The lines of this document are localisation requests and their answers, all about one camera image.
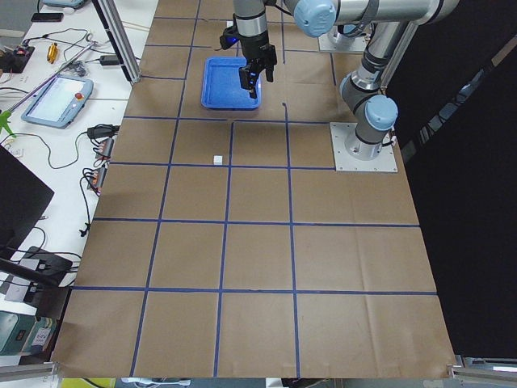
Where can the white block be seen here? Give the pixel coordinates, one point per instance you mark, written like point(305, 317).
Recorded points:
point(218, 160)

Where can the blue plastic tray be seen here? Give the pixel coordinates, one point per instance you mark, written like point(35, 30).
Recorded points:
point(221, 88)

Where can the black power adapter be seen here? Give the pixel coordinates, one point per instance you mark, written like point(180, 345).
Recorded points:
point(109, 60)

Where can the brown paper table cover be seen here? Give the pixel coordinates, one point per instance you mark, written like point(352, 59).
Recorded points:
point(271, 265)

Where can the blue teach pendant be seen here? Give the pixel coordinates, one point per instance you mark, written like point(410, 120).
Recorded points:
point(59, 102)

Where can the gold metal cylinder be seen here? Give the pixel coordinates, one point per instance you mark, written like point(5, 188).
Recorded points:
point(52, 53)

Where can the black smartphone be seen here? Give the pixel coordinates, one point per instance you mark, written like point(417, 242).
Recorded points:
point(51, 17)

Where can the black monitor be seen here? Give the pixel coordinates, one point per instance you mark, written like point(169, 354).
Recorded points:
point(24, 198)

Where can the aluminium frame post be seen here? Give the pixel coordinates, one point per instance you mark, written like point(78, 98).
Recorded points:
point(113, 26)

